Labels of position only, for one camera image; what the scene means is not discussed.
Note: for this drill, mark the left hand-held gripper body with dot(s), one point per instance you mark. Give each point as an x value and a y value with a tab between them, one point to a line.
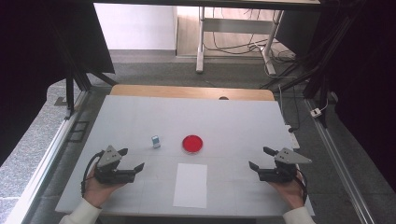
107	157

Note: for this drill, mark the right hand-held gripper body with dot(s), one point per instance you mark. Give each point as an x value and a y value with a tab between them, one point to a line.
289	158

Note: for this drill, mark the white stamp cap blue end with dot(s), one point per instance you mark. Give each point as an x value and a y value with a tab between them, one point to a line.
156	145

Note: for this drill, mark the blue and white stamp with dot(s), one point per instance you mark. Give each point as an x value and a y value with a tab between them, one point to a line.
154	138

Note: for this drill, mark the white paper sheet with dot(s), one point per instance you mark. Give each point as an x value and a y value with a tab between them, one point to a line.
190	186

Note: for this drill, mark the round red ink pad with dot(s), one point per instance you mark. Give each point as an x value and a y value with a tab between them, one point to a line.
192	143

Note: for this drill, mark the person's right hand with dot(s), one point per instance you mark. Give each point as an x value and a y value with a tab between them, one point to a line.
291	193

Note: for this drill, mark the person's left hand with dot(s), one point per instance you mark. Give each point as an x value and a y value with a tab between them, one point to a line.
96	191

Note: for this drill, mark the small white adapter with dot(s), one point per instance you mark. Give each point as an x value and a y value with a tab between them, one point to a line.
316	112

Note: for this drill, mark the black metal stand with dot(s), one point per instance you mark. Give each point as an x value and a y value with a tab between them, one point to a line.
70	93
314	81

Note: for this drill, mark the wooden table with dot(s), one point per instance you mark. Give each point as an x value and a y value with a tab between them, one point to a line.
186	91

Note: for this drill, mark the black curtain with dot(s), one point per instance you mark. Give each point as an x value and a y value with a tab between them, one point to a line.
31	62
367	77

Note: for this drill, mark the aluminium floor rail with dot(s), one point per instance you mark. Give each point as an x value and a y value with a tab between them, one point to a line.
339	161
40	161

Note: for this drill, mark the white desk frame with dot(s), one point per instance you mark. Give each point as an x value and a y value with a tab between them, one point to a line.
236	26

